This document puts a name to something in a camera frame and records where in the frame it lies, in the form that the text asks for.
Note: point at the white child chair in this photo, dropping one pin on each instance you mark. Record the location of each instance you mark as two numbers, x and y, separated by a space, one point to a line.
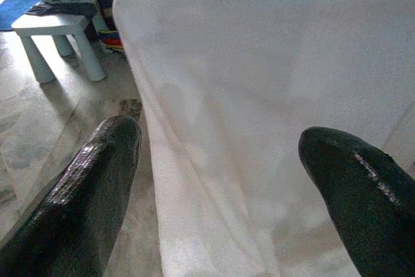
48 25

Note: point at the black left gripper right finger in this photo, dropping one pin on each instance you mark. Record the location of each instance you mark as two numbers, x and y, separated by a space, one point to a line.
366 209

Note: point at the white shirt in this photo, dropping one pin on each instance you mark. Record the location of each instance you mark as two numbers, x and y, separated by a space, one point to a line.
243 63

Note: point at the dark cloth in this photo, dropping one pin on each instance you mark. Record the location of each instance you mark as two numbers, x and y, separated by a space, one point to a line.
65 7

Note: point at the blue floor mat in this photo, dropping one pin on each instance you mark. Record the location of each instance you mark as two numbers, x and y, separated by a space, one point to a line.
13 7

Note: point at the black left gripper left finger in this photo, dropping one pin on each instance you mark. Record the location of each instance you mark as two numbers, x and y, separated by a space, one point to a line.
71 218

